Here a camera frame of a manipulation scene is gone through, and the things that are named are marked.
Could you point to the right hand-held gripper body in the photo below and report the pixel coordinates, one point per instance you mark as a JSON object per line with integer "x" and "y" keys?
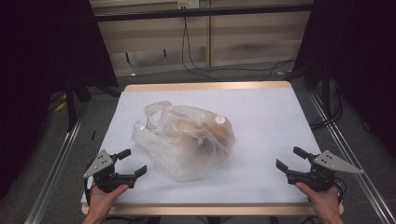
{"x": 320, "y": 179}

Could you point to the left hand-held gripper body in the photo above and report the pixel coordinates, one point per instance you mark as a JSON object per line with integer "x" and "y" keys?
{"x": 104, "y": 174}

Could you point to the clear plastic bag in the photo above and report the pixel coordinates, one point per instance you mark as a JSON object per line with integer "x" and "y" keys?
{"x": 174, "y": 146}

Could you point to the orange juice bottle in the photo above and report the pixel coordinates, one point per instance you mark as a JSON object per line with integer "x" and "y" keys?
{"x": 219, "y": 129}

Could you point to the person's right hand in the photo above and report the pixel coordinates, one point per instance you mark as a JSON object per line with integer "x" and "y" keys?
{"x": 325, "y": 202}

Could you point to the person's left hand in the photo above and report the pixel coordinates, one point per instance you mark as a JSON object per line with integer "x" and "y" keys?
{"x": 101, "y": 202}

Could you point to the small black floor object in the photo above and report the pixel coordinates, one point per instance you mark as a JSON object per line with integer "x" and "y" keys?
{"x": 93, "y": 134}

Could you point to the white table mat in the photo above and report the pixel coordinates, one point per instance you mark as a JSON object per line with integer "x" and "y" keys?
{"x": 264, "y": 124}

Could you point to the black stand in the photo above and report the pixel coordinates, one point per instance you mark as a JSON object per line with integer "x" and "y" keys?
{"x": 326, "y": 93}
{"x": 71, "y": 105}

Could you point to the yellow tape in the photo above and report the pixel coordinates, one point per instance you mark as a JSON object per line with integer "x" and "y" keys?
{"x": 60, "y": 105}

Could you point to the wooden table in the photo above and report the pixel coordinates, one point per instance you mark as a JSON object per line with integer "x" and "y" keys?
{"x": 205, "y": 86}

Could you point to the black curtain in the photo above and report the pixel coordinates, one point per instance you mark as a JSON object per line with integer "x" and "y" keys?
{"x": 40, "y": 62}
{"x": 361, "y": 62}

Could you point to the black horizontal bar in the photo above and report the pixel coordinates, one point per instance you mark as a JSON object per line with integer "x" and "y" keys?
{"x": 202, "y": 13}

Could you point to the metal floor rail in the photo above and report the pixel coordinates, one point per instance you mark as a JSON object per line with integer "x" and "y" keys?
{"x": 53, "y": 174}
{"x": 351, "y": 155}

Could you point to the white wall outlet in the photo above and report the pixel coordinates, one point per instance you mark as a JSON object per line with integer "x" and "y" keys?
{"x": 188, "y": 3}

